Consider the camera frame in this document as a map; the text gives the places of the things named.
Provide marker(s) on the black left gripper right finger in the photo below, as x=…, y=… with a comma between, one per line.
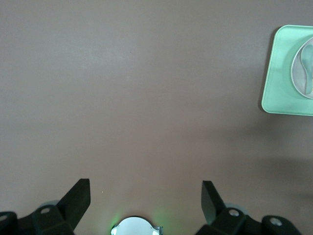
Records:
x=210, y=203

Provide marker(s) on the round white plate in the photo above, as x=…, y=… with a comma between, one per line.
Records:
x=298, y=78

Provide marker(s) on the green plastic spoon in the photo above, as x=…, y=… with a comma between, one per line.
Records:
x=306, y=56

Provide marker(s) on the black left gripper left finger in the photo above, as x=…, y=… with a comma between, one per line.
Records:
x=74, y=203

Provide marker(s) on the light green rectangular tray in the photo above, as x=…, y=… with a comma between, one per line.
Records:
x=278, y=85

